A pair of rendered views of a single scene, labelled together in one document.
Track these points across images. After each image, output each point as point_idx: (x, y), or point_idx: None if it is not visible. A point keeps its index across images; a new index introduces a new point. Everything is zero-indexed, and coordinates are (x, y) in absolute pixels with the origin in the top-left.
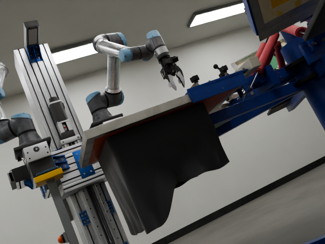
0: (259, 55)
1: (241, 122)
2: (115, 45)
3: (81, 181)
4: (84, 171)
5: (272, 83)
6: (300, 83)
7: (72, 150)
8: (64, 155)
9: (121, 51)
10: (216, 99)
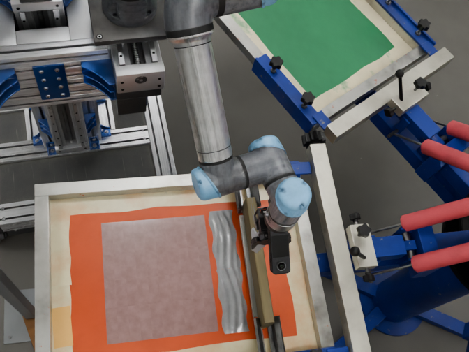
0: (468, 214)
1: (377, 127)
2: (206, 127)
3: (38, 101)
4: (49, 93)
5: (411, 274)
6: (454, 273)
7: (34, 63)
8: (12, 75)
9: (199, 189)
10: (285, 321)
